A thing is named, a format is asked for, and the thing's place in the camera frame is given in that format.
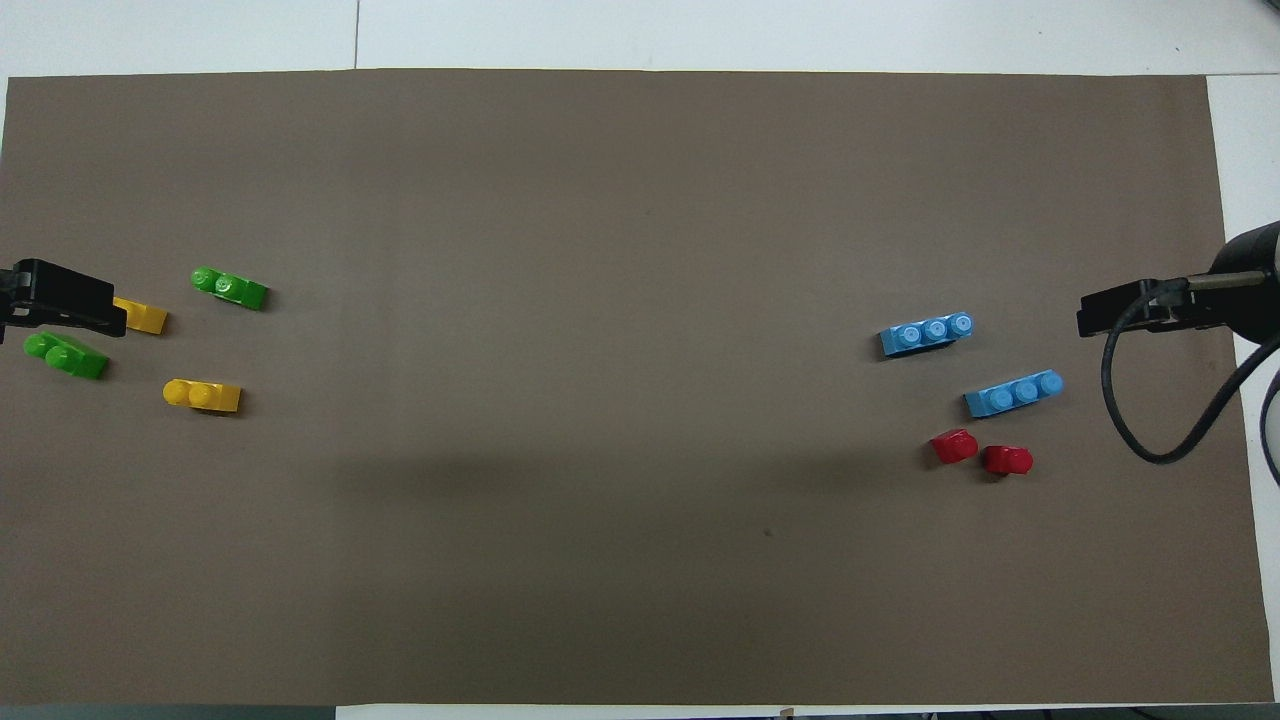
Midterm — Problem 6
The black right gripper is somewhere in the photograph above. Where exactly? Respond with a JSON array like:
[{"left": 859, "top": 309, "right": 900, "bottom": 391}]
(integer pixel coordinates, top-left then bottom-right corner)
[{"left": 1077, "top": 280, "right": 1193, "bottom": 339}]

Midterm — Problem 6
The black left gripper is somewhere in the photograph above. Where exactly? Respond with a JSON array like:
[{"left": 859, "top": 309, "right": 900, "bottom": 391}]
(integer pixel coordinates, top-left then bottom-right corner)
[{"left": 0, "top": 259, "right": 128, "bottom": 337}]

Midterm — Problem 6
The green toy brick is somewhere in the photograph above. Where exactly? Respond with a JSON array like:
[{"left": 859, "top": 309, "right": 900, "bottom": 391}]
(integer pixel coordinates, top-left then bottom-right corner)
[
  {"left": 191, "top": 266, "right": 269, "bottom": 311},
  {"left": 23, "top": 332, "right": 110, "bottom": 381}
]

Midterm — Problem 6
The blue toy brick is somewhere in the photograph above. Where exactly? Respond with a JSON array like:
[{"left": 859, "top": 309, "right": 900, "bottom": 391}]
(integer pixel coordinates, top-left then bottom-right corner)
[
  {"left": 963, "top": 369, "right": 1065, "bottom": 419},
  {"left": 879, "top": 313, "right": 976, "bottom": 359}
]

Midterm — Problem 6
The yellow toy brick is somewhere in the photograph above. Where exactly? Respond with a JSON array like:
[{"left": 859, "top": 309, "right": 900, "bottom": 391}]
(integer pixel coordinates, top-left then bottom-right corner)
[
  {"left": 163, "top": 379, "right": 242, "bottom": 414},
  {"left": 113, "top": 297, "right": 169, "bottom": 335}
]

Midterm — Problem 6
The brown table mat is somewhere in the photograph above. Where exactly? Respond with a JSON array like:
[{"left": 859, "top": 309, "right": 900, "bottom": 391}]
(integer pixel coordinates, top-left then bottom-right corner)
[{"left": 0, "top": 68, "right": 1276, "bottom": 707}]

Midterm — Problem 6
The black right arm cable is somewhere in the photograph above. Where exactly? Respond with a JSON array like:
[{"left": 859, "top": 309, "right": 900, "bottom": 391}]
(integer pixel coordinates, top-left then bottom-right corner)
[{"left": 1100, "top": 270, "right": 1280, "bottom": 467}]

